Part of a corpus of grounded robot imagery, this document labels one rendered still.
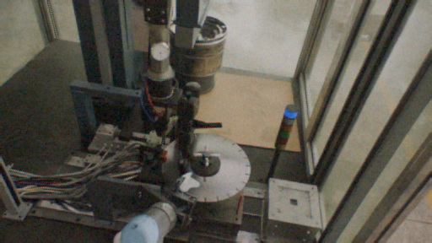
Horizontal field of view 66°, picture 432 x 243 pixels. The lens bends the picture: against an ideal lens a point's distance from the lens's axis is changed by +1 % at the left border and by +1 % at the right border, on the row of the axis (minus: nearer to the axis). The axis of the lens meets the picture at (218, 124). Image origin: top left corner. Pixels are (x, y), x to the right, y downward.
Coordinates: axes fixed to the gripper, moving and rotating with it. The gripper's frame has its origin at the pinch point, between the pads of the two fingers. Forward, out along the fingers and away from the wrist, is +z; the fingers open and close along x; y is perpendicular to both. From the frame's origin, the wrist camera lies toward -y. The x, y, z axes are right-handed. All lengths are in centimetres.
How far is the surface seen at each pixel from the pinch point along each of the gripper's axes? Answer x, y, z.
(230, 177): 4.6, 10.9, 16.8
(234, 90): 32, -12, 92
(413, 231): -24, 122, 144
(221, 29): 61, -25, 76
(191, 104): 27.4, -4.3, -3.4
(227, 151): 11.0, 5.5, 26.4
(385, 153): 31, 47, -13
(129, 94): 20.5, -38.3, 23.4
